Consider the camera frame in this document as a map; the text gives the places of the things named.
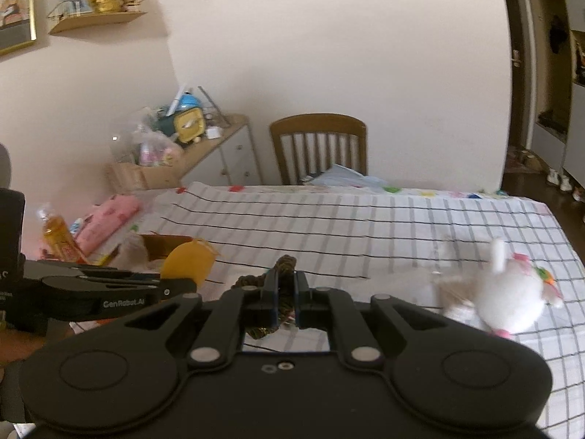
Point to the wooden wall shelf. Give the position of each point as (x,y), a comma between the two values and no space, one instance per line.
(96,20)

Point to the black stick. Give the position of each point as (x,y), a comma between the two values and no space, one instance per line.
(212,105)

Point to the brown scrunchie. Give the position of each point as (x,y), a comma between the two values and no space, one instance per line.
(288,263)

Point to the dark hanging hat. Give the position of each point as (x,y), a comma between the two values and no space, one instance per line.
(558,34)

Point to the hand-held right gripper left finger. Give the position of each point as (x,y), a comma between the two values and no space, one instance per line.
(273,295)

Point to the wooden chair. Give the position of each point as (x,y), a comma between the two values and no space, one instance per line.
(315,128)

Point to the light blue folded cloth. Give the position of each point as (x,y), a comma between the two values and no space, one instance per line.
(347,174)

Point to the pink cloth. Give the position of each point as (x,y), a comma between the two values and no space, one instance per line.
(107,217)

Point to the wooden sideboard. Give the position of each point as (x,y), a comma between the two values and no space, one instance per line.
(233,155)

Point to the blue globe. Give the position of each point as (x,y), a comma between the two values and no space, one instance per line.
(189,100)

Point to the person's left forearm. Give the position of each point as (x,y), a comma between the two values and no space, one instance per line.
(20,347)

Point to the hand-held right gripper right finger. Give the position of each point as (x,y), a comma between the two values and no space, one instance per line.
(300,297)

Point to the small white shoes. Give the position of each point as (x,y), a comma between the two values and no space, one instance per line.
(558,180)

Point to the plastic bag of pink items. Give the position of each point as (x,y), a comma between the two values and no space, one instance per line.
(155,148)

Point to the brown door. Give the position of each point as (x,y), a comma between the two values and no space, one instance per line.
(516,32)

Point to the checked tablecloth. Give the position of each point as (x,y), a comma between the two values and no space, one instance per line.
(320,219)

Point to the small white box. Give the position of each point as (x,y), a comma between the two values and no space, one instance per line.
(213,133)

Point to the white plush toy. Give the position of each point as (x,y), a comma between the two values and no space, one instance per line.
(512,292)

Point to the orange liquid bottle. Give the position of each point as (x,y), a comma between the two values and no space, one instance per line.
(57,235)

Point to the gold framed picture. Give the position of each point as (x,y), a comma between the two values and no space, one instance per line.
(16,9)

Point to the white paper tube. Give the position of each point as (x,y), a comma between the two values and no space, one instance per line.
(177,99)

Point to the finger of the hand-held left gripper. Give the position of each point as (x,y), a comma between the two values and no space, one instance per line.
(114,279)
(91,267)

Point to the small clear plastic wrapper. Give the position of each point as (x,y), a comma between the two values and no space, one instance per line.
(444,256)

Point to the red tin box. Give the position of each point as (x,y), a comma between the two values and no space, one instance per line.
(160,244)

